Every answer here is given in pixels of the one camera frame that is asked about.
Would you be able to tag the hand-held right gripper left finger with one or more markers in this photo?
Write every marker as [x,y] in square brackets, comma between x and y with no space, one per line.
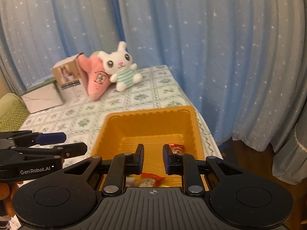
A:
[141,159]

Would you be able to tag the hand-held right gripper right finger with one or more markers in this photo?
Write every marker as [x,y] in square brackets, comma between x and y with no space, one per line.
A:
[166,160]

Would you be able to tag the white cardboard box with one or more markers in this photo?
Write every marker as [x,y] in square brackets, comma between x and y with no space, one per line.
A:
[40,98]

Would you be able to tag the blue curtain with lace trim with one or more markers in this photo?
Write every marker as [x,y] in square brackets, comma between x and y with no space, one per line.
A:
[292,160]

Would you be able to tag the green zigzag cushion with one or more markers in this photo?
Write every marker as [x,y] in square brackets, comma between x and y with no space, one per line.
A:
[12,117]

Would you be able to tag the red gold snack packet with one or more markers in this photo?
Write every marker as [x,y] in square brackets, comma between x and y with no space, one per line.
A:
[151,178]

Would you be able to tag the white bunny plush toy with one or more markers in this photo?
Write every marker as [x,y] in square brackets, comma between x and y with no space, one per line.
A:
[120,60]

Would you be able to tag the red candy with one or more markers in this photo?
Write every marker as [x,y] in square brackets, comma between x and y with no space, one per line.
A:
[177,147]

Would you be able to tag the orange plastic tray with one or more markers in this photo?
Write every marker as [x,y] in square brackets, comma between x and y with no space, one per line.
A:
[148,129]

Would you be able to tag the pink carrot plush toy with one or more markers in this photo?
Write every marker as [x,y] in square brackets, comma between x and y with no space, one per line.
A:
[96,79]

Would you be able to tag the cream sofa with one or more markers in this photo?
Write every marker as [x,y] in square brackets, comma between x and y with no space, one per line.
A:
[7,97]

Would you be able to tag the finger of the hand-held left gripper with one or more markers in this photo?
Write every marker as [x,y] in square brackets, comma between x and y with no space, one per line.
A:
[51,137]
[72,149]

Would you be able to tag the blue star curtain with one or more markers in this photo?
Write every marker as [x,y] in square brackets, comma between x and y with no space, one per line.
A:
[60,16]
[215,40]

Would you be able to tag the brown white product box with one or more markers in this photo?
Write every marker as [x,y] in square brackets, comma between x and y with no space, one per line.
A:
[69,83]

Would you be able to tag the small yellow green packet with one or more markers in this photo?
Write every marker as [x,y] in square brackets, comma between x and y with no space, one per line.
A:
[132,181]

